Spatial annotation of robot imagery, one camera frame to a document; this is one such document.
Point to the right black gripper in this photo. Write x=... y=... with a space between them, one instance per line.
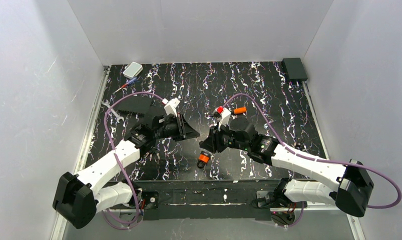
x=216 y=139

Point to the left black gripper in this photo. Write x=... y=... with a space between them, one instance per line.
x=181 y=127

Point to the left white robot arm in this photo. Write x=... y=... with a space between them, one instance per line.
x=79 y=197

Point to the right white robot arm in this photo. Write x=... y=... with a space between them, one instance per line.
x=345 y=186

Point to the orange padlock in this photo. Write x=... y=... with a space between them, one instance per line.
x=203 y=159

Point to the black padlock with keys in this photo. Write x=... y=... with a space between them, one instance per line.
x=152 y=154

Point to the black flat box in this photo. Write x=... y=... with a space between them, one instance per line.
x=134 y=105

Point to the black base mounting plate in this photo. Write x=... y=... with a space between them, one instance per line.
x=215 y=199

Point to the blue red small screwdriver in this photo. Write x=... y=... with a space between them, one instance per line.
x=128 y=83

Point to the white rectangular box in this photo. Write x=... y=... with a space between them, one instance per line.
x=132 y=70

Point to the silver open-end wrench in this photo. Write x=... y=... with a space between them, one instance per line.
x=118 y=117

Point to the black box in corner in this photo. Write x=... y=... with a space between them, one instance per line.
x=294 y=69

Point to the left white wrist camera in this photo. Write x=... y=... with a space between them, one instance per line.
x=170 y=106

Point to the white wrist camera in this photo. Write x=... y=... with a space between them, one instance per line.
x=170 y=106
x=224 y=115

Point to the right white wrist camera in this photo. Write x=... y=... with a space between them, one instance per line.
x=224 y=115

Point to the orange handle screwdriver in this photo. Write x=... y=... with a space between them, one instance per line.
x=237 y=110

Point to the aluminium frame rail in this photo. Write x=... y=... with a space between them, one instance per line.
x=60 y=222

